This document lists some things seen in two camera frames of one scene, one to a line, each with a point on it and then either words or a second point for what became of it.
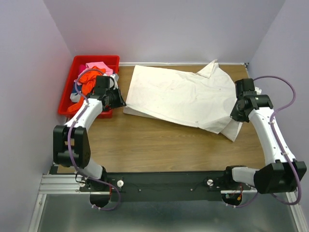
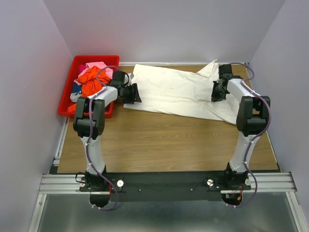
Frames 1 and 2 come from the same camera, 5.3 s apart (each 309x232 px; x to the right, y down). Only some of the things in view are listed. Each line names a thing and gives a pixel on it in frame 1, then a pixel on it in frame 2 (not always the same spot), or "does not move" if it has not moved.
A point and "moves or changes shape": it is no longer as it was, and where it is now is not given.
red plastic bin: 113,61 does not move
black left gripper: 120,102 → 134,96
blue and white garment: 76,95 does not move
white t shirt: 206,99 moves or changes shape
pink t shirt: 108,71 does not move
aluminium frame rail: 53,184 does not move
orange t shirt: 87,81 does not move
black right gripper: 234,115 → 214,96
